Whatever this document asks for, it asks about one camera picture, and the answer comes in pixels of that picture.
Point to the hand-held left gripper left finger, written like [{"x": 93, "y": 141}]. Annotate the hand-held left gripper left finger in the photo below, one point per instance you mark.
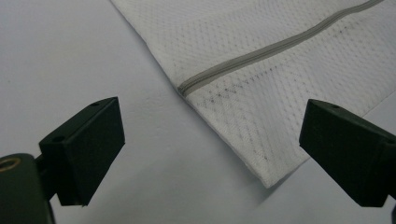
[{"x": 84, "y": 152}]

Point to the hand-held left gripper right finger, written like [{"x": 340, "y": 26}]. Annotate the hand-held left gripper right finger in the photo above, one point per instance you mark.
[{"x": 348, "y": 155}]

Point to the white mesh laundry bag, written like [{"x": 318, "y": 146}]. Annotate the white mesh laundry bag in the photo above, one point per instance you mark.
[{"x": 280, "y": 93}]

